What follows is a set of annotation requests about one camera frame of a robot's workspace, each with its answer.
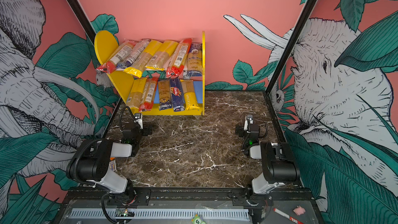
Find yellow Pastatime spaghetti bag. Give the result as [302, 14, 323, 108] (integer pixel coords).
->
[181, 79, 199, 111]

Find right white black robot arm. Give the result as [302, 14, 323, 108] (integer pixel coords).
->
[235, 116, 300, 224]

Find red white marker pen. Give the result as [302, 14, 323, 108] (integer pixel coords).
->
[273, 208, 303, 224]

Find Ankara spaghetti bag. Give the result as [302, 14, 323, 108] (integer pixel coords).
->
[183, 43, 203, 78]

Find pink eraser piece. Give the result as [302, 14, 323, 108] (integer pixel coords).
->
[293, 206, 306, 216]

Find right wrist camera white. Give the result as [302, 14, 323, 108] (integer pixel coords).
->
[244, 115, 254, 131]

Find small colourful card box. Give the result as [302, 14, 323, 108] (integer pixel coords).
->
[109, 160, 117, 172]

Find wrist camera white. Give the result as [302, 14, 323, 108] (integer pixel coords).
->
[244, 115, 254, 131]
[134, 113, 143, 130]

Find blue Barilla spaghetti box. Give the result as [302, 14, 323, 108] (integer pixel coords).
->
[170, 78, 185, 112]

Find blue yellow-ended spaghetti bag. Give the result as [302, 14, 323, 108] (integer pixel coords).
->
[116, 38, 151, 71]

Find blue yellow crest spaghetti bag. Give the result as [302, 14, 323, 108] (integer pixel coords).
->
[158, 79, 172, 111]

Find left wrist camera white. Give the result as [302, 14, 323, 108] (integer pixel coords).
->
[134, 113, 143, 130]

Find yellow shelf pink blue boards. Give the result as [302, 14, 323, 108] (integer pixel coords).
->
[94, 31, 205, 116]

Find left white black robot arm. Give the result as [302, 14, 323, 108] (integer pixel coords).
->
[66, 106, 152, 224]

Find red-ended labelled spaghetti bag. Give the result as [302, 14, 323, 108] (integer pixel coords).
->
[139, 77, 159, 112]

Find green white sticker tag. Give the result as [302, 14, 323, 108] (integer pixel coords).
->
[191, 214, 207, 224]

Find yellow-topped spaghetti bag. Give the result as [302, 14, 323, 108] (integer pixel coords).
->
[146, 40, 178, 71]
[123, 40, 162, 78]
[126, 77, 147, 109]

